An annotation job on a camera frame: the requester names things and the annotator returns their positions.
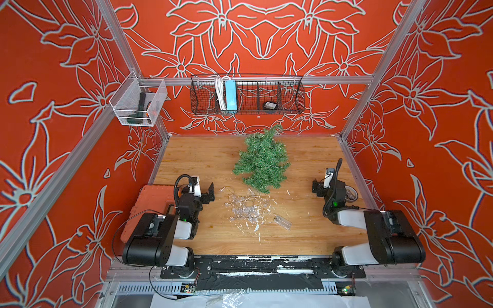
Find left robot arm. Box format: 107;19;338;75
121;174;215;271

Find clear battery pack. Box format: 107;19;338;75
273;215;292;230

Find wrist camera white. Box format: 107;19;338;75
323;168;335;189
189;177;202;197

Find small round bowl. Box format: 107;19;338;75
345;186;359;203

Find small green christmas tree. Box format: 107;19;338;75
232;124;290;194

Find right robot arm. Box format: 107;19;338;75
312;159;426;269

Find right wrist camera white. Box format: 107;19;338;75
323;168;335;189

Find dark green tool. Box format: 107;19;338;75
127;92;146;124

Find white coiled cable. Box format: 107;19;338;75
214;76;228;112

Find clear bulb string lights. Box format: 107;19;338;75
220;186;277;234

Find orange plastic tool case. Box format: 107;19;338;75
120;185;174;243

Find black wire wall basket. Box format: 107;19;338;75
190;74;306;116

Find light blue box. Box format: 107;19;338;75
224;80;238;114

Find clear plastic wall bin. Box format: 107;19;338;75
110;72;168;127

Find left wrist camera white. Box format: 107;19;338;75
189;177;202;197

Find small black device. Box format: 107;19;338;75
263;101;279;114

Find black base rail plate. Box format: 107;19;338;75
160;255;366;294

